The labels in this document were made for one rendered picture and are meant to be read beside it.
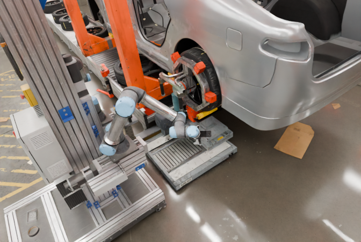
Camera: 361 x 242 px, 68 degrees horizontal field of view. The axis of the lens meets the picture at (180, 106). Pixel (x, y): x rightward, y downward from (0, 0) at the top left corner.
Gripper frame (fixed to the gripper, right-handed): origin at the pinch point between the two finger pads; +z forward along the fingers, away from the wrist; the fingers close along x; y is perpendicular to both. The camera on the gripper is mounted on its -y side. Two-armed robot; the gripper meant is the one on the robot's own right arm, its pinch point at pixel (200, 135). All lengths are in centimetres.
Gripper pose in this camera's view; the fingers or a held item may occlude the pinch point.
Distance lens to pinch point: 207.8
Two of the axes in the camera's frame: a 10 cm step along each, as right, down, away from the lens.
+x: 0.8, 9.7, -2.1
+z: 1.7, 1.9, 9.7
